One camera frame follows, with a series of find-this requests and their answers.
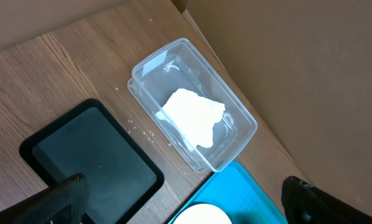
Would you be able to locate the black tray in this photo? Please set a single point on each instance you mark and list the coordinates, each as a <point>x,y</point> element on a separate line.
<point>89,140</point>

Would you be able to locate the clear plastic bin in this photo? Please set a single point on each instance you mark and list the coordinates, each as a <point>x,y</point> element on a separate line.
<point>180,65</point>

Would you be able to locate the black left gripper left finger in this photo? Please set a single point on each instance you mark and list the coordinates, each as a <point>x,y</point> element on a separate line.
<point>64,202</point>

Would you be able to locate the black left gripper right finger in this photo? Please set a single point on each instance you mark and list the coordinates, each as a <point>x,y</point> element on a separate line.
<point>305,204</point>

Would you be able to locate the large white plate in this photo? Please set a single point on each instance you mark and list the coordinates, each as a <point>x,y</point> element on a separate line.
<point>202,213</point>

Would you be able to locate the teal serving tray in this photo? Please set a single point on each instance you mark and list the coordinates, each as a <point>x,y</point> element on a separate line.
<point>235,192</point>

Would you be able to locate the white napkin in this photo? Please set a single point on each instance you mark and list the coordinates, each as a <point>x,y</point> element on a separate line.
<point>193,115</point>

